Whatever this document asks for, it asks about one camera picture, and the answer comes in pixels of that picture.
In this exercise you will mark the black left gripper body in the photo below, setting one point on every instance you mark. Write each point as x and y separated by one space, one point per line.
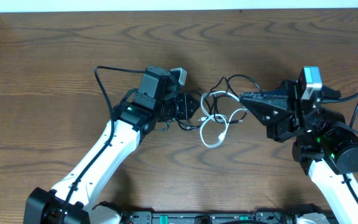
181 106

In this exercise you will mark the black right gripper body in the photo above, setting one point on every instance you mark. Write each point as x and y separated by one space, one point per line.
289 112

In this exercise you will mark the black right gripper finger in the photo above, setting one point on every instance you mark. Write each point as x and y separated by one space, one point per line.
268 112
267 95

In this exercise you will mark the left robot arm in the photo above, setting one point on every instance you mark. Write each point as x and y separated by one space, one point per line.
73 199

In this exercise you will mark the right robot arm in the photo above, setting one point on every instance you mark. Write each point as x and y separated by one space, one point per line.
325 146

